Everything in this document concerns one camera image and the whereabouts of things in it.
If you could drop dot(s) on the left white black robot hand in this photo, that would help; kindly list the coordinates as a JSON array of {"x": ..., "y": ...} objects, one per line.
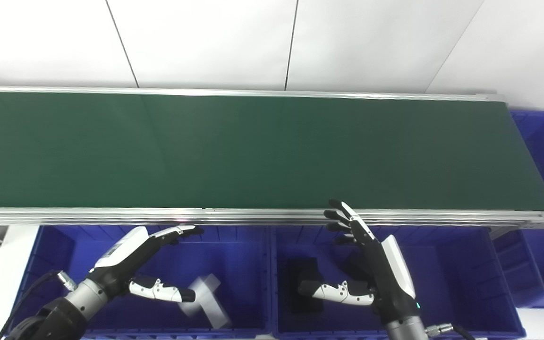
[{"x": 121, "y": 264}]

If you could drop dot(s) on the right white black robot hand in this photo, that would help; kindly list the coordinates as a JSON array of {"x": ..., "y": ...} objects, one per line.
[{"x": 392, "y": 278}]

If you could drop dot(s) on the white square hollow part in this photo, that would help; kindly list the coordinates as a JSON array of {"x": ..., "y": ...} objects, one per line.
[{"x": 196, "y": 290}]

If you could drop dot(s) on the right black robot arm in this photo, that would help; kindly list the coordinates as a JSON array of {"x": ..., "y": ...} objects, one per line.
[{"x": 404, "y": 330}]

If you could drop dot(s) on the black block part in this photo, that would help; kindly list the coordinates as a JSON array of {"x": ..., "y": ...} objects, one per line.
[{"x": 305, "y": 269}]

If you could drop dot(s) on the white flat part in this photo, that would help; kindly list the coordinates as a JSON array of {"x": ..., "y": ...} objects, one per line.
[{"x": 220, "y": 314}]

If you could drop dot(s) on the green conveyor belt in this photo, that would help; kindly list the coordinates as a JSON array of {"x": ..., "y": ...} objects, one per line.
[
  {"x": 253, "y": 216},
  {"x": 272, "y": 151}
]

